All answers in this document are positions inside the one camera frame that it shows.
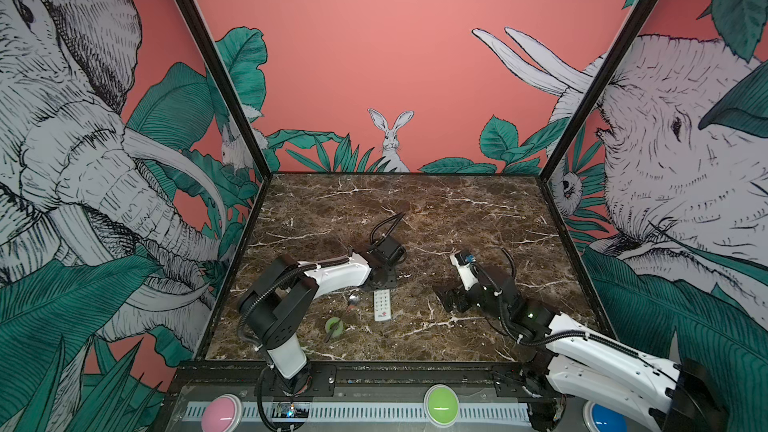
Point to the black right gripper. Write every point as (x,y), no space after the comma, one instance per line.
(450,293)

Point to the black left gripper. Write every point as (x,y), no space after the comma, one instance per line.
(391,281)

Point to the white remote control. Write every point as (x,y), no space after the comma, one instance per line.
(382,305)

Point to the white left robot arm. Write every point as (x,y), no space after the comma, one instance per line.
(274,306)

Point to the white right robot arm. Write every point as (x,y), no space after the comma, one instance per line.
(573,360)

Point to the green tape roll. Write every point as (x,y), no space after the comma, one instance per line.
(334,328)

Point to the green push button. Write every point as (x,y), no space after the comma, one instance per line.
(441,405)

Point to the blue push button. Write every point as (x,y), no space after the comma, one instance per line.
(601,419)

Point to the pink push button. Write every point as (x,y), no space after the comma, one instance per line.
(223,414)

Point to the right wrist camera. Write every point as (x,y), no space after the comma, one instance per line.
(465,270)

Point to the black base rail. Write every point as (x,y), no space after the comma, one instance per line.
(326,378)

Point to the white slotted cable duct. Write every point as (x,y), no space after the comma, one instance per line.
(350,412)

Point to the black left corner post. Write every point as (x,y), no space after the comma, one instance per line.
(206,45)

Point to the black corner post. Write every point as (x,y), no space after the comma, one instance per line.
(638,16)
(206,45)

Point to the black right corner post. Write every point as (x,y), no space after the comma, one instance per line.
(638,16)

